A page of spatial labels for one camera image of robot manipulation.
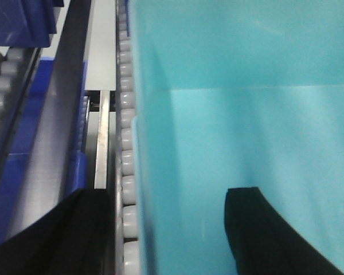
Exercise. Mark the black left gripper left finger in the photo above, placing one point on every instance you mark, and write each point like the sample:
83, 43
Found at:
70, 239

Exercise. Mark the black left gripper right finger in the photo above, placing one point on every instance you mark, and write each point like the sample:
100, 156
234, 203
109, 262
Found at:
262, 242

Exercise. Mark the light cyan plastic bin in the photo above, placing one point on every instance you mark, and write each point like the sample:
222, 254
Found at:
236, 94

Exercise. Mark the steel shelf divider panel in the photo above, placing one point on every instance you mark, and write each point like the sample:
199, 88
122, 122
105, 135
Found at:
101, 77

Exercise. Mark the dark blue bin beside shelf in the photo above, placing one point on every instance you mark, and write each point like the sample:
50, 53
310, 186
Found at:
28, 23

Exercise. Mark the white roller track strip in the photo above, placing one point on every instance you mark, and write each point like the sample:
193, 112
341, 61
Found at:
127, 255

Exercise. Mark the dark blue bin lower left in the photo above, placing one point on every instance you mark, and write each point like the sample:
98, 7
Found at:
44, 164

